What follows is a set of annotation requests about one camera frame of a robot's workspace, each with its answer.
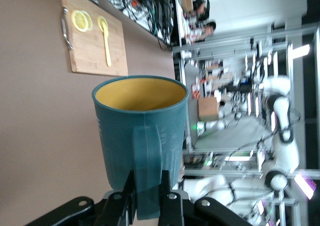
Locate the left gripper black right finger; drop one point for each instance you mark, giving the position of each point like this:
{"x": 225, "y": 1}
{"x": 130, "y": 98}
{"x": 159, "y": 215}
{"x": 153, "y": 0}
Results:
{"x": 172, "y": 211}

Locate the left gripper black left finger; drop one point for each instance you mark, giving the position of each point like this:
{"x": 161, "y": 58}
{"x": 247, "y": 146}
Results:
{"x": 117, "y": 211}

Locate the teal mug yellow inside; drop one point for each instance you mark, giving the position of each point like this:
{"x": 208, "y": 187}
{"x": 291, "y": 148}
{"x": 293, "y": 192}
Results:
{"x": 120, "y": 135}

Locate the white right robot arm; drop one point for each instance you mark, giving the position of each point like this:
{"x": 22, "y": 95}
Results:
{"x": 287, "y": 155}

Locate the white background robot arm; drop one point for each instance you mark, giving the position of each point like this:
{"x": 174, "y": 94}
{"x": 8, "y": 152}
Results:
{"x": 215, "y": 125}

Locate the large cardboard box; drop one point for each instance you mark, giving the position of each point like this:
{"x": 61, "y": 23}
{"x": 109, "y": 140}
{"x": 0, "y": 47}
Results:
{"x": 208, "y": 109}

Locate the brown table cover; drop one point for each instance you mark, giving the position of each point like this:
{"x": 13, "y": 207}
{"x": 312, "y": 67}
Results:
{"x": 37, "y": 110}

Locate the yellow plastic fork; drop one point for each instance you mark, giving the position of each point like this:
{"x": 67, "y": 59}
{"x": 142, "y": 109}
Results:
{"x": 107, "y": 50}

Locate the person with black hair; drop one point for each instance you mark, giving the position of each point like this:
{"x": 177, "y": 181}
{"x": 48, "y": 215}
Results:
{"x": 202, "y": 8}
{"x": 207, "y": 29}

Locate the small cardboard box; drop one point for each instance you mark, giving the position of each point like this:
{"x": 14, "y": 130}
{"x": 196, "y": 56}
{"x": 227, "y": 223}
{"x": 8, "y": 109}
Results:
{"x": 187, "y": 3}

